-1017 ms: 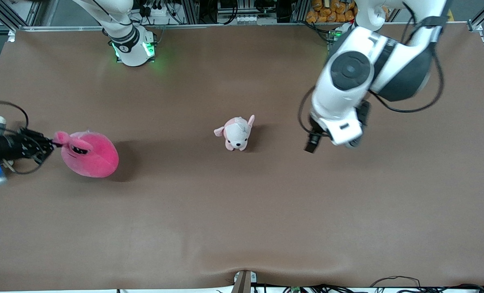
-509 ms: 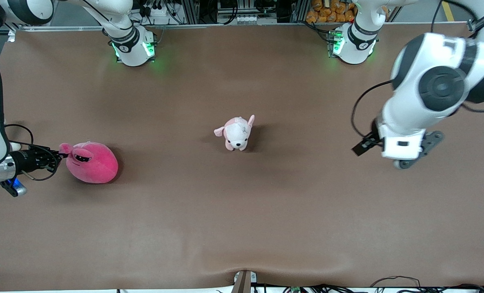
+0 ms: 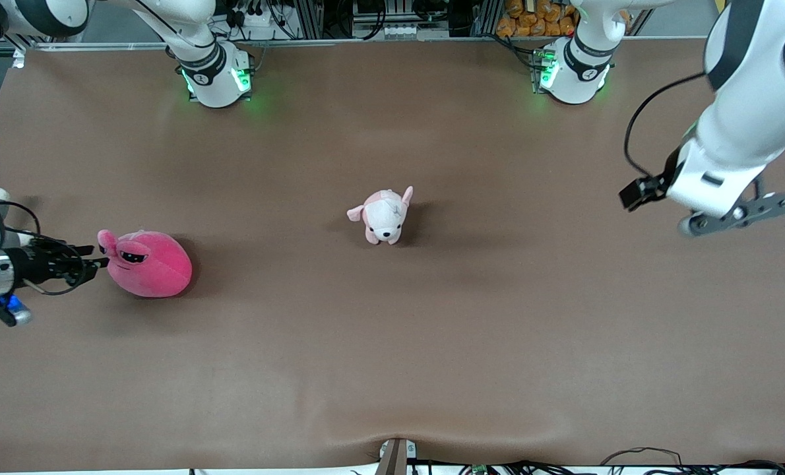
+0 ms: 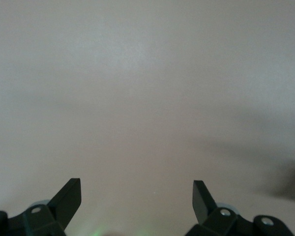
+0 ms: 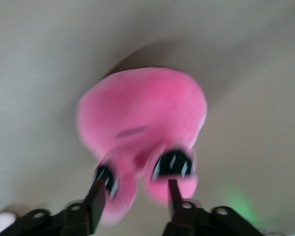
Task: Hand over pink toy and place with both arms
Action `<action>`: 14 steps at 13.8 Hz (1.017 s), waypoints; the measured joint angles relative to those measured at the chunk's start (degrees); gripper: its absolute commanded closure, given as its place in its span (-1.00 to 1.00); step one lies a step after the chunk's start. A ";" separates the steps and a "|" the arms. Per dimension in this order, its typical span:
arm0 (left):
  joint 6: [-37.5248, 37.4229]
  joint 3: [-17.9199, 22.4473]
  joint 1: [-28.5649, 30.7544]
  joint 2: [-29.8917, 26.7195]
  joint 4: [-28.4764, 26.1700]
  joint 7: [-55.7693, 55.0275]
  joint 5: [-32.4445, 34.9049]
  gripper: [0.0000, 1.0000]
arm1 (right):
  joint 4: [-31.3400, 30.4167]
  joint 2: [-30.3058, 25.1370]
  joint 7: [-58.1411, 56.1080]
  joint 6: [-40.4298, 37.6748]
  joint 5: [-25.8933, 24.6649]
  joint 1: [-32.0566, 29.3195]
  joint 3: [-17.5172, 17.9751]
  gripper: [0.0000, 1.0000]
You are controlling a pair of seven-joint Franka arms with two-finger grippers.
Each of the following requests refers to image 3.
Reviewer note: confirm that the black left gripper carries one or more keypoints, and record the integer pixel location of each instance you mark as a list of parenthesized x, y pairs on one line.
[(640, 191)]

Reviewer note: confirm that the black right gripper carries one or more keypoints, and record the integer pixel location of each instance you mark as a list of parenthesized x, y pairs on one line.
[(31, 265)]

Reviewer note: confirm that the round hot pink plush toy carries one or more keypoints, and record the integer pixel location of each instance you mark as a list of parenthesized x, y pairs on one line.
[(152, 264)]

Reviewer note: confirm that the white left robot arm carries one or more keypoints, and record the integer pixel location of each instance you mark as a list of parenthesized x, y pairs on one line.
[(742, 112)]

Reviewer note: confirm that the orange plush toys pile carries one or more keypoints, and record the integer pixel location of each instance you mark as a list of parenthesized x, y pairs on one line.
[(537, 18)]

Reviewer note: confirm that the pale pink plush dog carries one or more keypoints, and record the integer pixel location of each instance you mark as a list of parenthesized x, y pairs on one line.
[(384, 218)]

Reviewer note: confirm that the white terminal block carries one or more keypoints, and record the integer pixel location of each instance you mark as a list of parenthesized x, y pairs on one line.
[(406, 31)]

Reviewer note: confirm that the white power strip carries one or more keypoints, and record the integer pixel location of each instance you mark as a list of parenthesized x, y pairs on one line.
[(254, 16)]

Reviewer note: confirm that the small green circuit board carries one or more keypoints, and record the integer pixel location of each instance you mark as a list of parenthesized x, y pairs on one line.
[(478, 470)]

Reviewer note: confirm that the black electronics box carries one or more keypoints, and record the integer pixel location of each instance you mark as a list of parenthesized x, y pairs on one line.
[(369, 8)]

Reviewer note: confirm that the aluminium frame profile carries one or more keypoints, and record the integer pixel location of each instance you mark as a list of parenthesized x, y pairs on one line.
[(33, 41)]

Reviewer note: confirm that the aluminium frame post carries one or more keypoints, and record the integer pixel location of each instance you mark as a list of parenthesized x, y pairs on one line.
[(308, 18), (485, 16)]

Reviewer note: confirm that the aluminium table edge rail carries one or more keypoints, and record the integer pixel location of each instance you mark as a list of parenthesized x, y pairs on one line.
[(366, 41)]

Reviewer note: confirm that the metal table edge bracket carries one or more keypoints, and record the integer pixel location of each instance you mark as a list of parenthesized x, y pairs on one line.
[(394, 455)]

